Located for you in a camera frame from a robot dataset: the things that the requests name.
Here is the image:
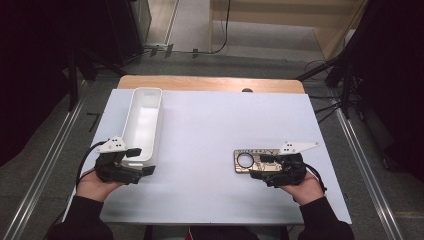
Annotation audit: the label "light wooden shelf unit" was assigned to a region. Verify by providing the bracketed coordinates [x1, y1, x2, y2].
[208, 0, 369, 62]

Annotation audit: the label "black cabinet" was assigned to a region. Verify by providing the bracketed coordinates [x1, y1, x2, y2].
[105, 0, 153, 66]

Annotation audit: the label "black metal stand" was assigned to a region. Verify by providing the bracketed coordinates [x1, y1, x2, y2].
[67, 46, 128, 113]
[294, 49, 359, 119]

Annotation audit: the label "black curtain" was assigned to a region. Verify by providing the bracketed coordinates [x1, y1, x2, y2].
[0, 0, 79, 168]
[349, 0, 424, 184]

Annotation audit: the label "hanging black cable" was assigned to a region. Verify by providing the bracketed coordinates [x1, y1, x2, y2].
[212, 0, 232, 55]

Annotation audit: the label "person's left hand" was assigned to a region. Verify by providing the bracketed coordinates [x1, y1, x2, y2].
[75, 169, 125, 203]

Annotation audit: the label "white board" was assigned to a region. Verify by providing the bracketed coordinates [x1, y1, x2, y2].
[62, 88, 353, 225]

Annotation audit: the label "white plastic bin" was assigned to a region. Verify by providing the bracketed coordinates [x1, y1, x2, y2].
[120, 87, 165, 170]

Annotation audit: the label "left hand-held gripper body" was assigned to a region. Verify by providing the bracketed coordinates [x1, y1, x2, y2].
[94, 135, 145, 185]

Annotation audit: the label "person's right hand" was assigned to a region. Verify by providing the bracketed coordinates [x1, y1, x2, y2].
[279, 171, 325, 206]

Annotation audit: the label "black floor cables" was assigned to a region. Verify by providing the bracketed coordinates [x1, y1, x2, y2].
[303, 59, 348, 125]

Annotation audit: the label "right hand-held gripper black cable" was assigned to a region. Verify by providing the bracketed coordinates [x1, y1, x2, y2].
[301, 162, 328, 195]

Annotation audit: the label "dark metal perforated plate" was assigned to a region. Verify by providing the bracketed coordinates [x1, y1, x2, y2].
[233, 148, 284, 174]

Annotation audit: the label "wooden table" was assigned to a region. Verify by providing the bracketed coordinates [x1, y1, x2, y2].
[117, 74, 306, 95]

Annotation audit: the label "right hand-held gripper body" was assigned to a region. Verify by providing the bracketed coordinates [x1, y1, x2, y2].
[264, 141, 320, 187]

